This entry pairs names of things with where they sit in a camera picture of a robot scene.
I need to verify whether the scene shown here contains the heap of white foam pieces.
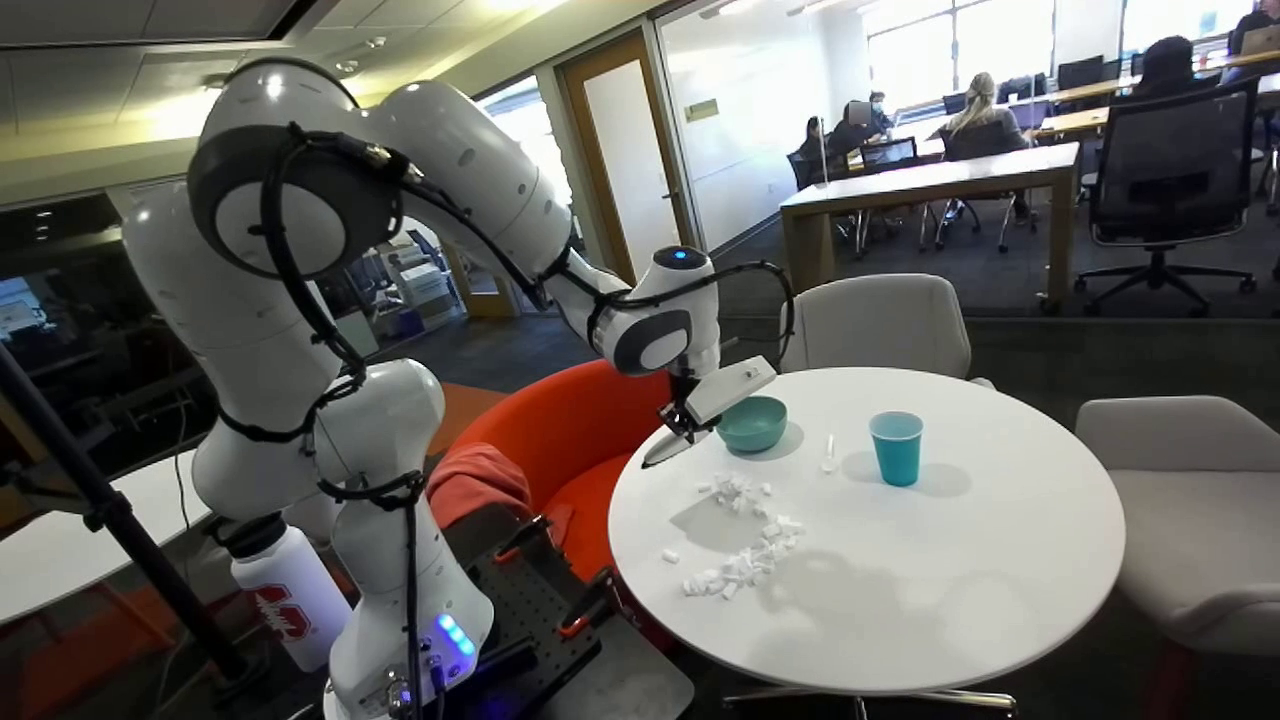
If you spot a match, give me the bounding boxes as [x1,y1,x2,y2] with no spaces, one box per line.
[696,472,777,517]
[681,514,807,602]

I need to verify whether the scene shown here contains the window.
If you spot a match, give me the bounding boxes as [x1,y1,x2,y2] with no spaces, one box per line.
[862,0,1256,111]

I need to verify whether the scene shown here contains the blue plastic cup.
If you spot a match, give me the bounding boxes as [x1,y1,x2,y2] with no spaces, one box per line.
[868,410,925,488]

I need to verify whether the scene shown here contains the teal bowl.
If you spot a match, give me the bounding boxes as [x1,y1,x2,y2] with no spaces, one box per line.
[716,395,789,454]

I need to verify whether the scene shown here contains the person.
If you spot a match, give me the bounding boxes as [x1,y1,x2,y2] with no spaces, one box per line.
[1128,35,1223,103]
[1226,0,1280,59]
[938,71,1037,226]
[797,116,831,171]

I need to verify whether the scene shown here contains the black office chair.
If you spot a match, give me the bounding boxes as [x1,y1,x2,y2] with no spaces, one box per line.
[1074,76,1263,319]

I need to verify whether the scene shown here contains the orange armchair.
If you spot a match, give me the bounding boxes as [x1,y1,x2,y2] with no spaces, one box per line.
[428,358,673,586]

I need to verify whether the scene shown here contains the long wooden table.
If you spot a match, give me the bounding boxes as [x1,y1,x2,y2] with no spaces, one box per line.
[779,141,1083,315]

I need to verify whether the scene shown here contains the white side table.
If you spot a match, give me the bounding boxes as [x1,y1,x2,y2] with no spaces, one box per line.
[0,447,216,629]

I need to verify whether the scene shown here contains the white water bottle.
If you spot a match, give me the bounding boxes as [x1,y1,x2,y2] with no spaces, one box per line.
[212,514,353,674]

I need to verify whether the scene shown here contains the white armchair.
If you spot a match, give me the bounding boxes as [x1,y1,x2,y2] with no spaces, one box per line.
[779,273,997,391]
[1075,395,1280,659]

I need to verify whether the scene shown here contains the printer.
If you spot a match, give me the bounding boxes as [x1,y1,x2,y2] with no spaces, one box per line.
[384,244,457,331]

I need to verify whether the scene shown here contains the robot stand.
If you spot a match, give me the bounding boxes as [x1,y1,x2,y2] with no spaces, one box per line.
[440,505,696,720]

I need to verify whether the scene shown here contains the orange and black clamp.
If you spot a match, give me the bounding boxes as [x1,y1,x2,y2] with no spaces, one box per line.
[494,514,557,567]
[556,566,621,641]

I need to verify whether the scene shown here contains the red cloth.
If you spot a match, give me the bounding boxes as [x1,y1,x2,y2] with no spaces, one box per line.
[426,442,534,531]

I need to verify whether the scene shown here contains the brush with pale handle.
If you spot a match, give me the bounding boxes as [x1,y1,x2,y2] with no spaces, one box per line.
[640,426,713,470]

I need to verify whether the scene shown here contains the wooden framed glass door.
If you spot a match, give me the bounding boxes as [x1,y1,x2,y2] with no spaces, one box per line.
[556,28,703,287]

